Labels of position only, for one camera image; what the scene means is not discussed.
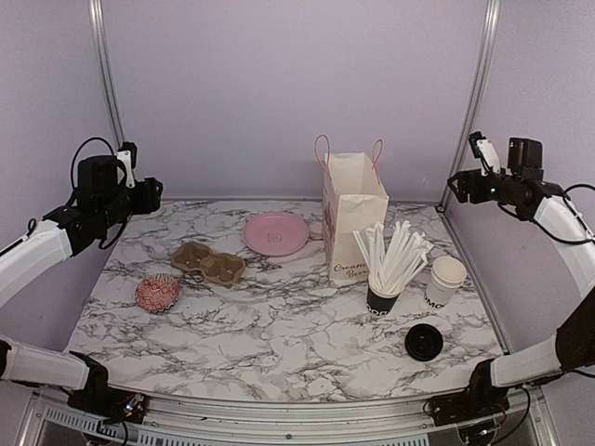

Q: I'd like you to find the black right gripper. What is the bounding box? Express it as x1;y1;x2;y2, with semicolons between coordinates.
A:
447;167;520;204

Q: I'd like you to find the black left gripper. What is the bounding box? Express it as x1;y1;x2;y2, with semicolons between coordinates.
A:
98;177;164;229

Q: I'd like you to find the white paper coffee cup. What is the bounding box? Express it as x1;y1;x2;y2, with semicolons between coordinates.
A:
430;256;467;289

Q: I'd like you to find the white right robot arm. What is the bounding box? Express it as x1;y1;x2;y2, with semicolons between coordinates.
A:
447;131;594;416

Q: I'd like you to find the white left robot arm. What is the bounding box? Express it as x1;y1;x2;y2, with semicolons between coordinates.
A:
1;141;163;422

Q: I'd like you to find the white paper takeout bag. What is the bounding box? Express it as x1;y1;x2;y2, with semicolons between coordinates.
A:
314;135;390;287

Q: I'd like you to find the red patterned small bowl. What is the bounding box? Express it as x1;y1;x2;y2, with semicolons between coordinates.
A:
135;273;180;313

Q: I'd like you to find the brown cardboard cup carrier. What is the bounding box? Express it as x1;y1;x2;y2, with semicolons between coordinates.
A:
171;242;245;288

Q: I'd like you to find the bundle of white wrapped straws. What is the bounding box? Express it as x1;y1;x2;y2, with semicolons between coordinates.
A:
352;220;433;297

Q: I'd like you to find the pink round plate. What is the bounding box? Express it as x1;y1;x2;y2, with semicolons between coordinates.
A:
242;212;310;256

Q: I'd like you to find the black cup holding straws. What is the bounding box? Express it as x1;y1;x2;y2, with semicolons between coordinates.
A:
366;283;400;317

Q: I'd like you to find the black plastic cup lid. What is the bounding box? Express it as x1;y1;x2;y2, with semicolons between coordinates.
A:
404;323;443;361

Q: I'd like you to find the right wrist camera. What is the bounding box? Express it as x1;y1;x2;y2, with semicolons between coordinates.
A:
469;131;501;177

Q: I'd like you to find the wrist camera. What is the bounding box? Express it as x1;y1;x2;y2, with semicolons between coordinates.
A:
469;131;501;177
116;141;138;189

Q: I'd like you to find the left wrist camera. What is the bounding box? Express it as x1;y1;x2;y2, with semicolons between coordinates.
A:
116;141;138;189

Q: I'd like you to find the right aluminium frame post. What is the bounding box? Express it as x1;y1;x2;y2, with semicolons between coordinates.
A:
439;0;503;210

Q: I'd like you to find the aluminium frame post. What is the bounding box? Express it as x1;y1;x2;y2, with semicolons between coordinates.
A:
87;0;126;146
439;0;503;210

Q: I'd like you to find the left aluminium frame post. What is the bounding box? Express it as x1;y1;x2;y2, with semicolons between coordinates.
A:
87;0;126;146

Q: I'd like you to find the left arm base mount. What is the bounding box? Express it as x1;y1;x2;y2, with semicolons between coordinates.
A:
67;388;148;424

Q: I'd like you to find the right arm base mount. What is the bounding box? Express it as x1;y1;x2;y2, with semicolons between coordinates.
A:
423;391;510;426

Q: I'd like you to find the aluminium front rail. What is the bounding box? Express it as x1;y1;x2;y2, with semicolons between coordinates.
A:
15;389;560;445

